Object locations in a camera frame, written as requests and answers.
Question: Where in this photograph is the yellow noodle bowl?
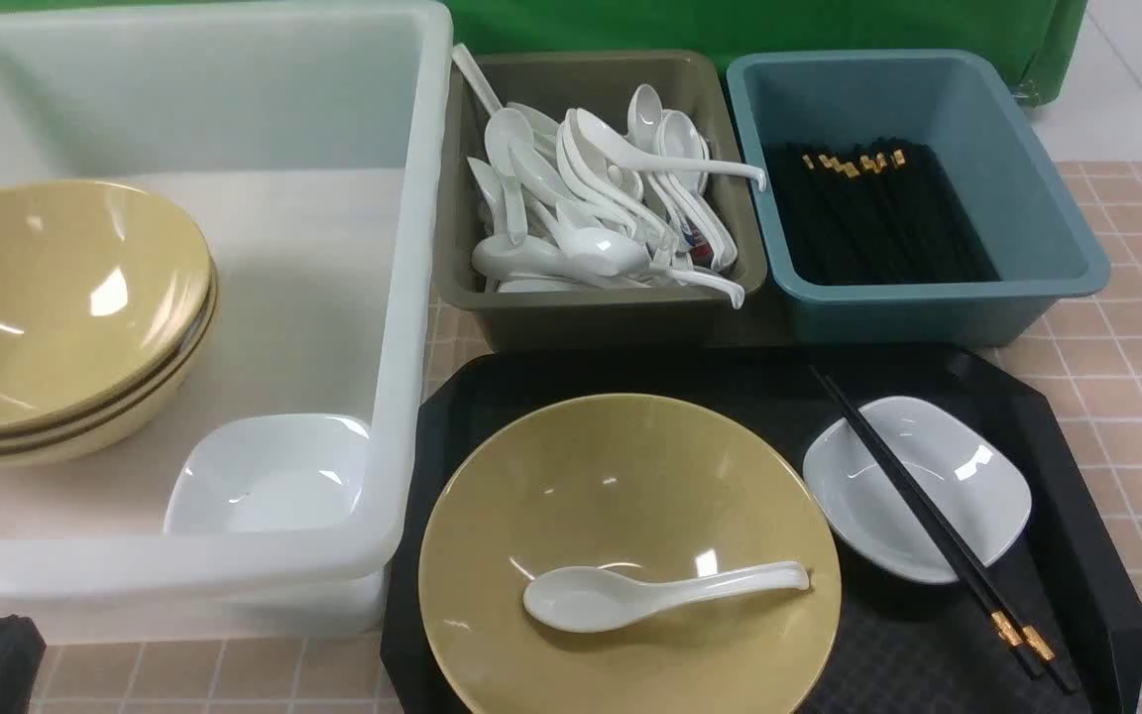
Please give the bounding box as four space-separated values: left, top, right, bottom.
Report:
418 394 842 713

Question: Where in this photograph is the white ceramic soup spoon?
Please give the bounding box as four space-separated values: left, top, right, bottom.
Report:
522 561 811 634

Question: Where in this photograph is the white square sauce dish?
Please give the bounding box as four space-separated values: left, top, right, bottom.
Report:
801 395 1032 586

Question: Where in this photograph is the black chopstick gold band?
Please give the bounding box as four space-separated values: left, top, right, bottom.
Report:
809 366 1081 696

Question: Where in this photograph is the bottom stacked yellow bowl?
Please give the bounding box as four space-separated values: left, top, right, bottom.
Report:
0 306 218 467

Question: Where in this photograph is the stacked yellow bowl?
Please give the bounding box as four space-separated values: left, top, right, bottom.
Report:
0 276 219 454
0 179 216 434
0 306 218 467

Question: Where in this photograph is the top stacked yellow bowl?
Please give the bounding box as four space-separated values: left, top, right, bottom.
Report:
0 179 216 434

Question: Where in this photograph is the middle stacked yellow bowl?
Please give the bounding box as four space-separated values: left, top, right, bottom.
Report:
0 276 219 454

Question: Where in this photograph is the pile of white spoons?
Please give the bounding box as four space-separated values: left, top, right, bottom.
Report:
450 45 767 308

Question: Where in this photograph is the olive plastic spoon bin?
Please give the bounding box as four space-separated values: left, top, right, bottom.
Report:
432 50 767 352

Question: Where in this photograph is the white dish inside tub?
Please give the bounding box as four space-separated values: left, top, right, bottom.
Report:
163 414 371 536

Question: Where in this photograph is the large white plastic tub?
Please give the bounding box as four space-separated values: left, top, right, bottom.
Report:
0 1 453 645

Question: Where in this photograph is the bundle of black chopsticks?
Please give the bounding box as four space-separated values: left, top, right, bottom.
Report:
765 137 1000 288

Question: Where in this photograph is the teal plastic chopstick bin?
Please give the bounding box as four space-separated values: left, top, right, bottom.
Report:
726 50 1110 348

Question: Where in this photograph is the checked beige table mat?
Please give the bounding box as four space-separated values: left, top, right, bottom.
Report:
29 162 1142 713

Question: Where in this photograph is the green cloth backdrop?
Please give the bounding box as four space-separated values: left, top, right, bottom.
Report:
0 0 1089 107

